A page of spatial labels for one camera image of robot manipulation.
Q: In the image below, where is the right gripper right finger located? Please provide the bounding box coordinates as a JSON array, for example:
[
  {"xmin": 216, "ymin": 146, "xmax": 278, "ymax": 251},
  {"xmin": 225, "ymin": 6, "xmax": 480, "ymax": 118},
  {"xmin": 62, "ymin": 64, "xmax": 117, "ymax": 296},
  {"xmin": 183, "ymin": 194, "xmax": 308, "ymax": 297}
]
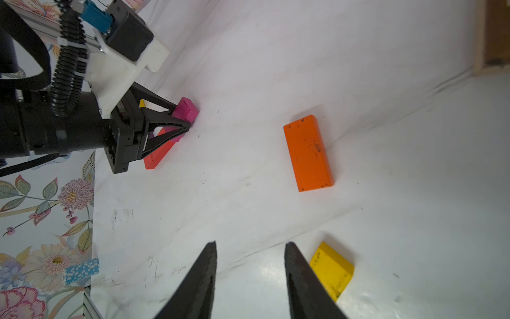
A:
[{"xmin": 284, "ymin": 242, "xmax": 347, "ymax": 319}]

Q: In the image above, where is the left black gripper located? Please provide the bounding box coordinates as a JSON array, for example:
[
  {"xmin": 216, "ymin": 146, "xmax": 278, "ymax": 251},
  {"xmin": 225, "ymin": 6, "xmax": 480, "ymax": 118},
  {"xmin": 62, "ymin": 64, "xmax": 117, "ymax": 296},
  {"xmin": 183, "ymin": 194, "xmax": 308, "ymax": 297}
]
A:
[{"xmin": 105, "ymin": 82, "xmax": 191, "ymax": 174}]

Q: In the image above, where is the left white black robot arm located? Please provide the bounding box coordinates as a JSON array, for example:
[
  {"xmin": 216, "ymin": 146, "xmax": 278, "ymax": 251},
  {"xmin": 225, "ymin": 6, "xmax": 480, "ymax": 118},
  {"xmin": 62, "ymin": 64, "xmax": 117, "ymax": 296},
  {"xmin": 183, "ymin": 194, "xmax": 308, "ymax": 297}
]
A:
[{"xmin": 1, "ymin": 1, "xmax": 191, "ymax": 176}]

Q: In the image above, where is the red rectangular block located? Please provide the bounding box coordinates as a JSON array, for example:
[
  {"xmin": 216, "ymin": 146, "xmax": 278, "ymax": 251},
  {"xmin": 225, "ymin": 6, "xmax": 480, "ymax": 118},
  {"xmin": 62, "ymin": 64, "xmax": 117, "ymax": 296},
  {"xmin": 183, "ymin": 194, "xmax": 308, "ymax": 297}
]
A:
[{"xmin": 143, "ymin": 137, "xmax": 181, "ymax": 170}]

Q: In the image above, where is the yellow rectangular block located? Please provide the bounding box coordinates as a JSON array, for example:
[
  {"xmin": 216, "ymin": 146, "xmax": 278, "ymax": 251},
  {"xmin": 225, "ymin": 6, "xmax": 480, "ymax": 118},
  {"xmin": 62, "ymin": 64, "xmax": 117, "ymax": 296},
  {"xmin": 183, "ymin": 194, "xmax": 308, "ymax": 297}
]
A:
[{"xmin": 309, "ymin": 242, "xmax": 355, "ymax": 303}]

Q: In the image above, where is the orange rectangular block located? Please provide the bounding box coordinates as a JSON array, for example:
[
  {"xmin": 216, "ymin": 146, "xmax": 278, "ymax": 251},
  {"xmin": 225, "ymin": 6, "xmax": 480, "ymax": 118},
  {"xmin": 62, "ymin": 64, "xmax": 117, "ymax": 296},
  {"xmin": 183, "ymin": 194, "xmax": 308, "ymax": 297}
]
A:
[{"xmin": 283, "ymin": 115, "xmax": 334, "ymax": 192}]

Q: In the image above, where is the magenta rectangular block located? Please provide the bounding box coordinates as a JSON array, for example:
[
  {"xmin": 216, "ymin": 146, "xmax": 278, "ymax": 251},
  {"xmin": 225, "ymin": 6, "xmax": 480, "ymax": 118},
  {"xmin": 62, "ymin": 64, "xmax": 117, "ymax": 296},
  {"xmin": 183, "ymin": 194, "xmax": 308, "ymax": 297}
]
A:
[{"xmin": 158, "ymin": 97, "xmax": 199, "ymax": 146}]

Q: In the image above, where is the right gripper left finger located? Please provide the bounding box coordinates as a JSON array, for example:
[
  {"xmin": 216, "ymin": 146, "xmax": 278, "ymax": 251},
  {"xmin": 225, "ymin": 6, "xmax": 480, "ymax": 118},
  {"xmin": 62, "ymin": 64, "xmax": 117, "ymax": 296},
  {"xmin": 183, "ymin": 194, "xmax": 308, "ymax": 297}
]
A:
[{"xmin": 155, "ymin": 242, "xmax": 217, "ymax": 319}]

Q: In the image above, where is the wooden chessboard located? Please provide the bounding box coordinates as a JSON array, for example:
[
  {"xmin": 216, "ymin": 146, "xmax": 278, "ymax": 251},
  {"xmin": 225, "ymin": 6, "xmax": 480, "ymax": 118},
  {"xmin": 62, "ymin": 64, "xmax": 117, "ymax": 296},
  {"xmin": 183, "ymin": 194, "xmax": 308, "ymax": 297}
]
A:
[{"xmin": 474, "ymin": 0, "xmax": 509, "ymax": 76}]

